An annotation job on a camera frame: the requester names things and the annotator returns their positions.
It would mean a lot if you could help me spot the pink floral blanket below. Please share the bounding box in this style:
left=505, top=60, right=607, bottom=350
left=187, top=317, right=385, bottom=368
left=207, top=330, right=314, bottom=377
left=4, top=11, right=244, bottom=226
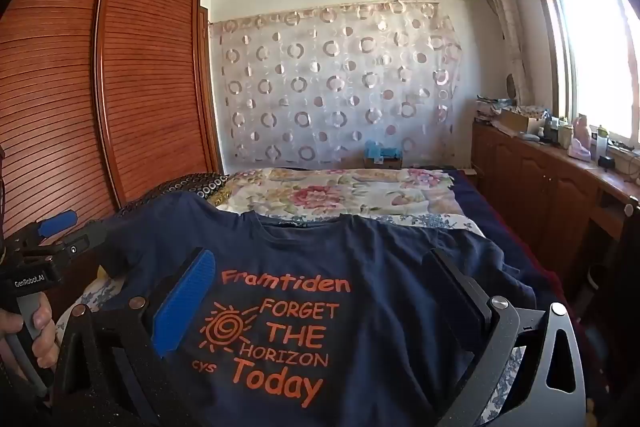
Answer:
left=217, top=167, right=458, bottom=228

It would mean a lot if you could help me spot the navy printed t-shirt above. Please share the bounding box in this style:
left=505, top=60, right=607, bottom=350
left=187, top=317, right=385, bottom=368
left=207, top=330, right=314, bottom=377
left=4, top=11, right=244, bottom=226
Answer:
left=87, top=192, right=538, bottom=427

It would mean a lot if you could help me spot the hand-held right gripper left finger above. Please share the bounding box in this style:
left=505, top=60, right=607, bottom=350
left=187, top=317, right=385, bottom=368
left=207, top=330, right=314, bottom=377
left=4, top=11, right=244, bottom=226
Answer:
left=52, top=248, right=217, bottom=427

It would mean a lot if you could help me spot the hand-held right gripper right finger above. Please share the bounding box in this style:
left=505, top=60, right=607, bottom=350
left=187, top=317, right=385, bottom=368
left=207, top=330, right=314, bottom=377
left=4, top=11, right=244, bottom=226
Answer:
left=422, top=248, right=587, bottom=427

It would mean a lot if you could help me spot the pink bottle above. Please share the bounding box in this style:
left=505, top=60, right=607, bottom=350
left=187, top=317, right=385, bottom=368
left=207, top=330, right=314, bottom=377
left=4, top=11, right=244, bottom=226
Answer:
left=569, top=116, right=594, bottom=158

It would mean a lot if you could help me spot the white bundled window curtain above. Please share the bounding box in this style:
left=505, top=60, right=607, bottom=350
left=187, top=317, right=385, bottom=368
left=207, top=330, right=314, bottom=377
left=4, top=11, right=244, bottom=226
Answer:
left=480, top=0, right=533, bottom=108

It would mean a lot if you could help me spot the sheer circle-patterned curtain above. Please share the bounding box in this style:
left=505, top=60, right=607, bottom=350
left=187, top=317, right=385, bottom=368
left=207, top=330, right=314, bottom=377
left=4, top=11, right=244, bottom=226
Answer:
left=210, top=0, right=463, bottom=170

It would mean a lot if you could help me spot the white bottle green cap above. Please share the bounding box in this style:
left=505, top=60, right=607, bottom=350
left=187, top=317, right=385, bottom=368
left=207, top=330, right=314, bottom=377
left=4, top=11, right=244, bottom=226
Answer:
left=595, top=127, right=611, bottom=162

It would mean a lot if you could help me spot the long wooden cabinet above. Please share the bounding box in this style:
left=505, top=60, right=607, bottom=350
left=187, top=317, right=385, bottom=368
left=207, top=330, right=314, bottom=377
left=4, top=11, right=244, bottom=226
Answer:
left=472, top=117, right=640, bottom=323

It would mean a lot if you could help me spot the open cardboard box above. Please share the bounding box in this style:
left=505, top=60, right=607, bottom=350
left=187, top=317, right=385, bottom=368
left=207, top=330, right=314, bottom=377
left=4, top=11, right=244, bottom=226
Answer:
left=495, top=107, right=544, bottom=136

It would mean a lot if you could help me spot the blue floral bed sheet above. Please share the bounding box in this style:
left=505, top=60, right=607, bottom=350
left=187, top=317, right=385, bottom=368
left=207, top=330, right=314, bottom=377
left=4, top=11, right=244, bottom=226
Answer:
left=55, top=212, right=533, bottom=427

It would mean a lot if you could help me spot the person's left hand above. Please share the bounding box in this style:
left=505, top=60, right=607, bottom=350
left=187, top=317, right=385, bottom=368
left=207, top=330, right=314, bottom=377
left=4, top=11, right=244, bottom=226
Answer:
left=0, top=294, right=59, bottom=373

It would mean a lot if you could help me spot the wooden-framed window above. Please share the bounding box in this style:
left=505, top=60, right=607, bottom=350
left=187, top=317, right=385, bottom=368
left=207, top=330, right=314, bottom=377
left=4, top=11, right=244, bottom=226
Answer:
left=522, top=0, right=640, bottom=148

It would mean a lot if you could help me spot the wooden slatted wardrobe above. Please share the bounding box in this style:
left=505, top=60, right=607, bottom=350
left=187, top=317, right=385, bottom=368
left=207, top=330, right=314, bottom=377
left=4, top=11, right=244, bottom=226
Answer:
left=0, top=0, right=224, bottom=308

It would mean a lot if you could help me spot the blue toy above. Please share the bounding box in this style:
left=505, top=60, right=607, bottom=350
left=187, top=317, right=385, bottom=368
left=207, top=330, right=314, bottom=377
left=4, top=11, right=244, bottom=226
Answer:
left=364, top=139, right=402, bottom=165

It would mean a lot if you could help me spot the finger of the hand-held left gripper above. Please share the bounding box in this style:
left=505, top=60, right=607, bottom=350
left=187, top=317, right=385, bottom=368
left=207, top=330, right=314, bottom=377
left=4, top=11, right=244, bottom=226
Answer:
left=7, top=209, right=78, bottom=253
left=47, top=219, right=109, bottom=260

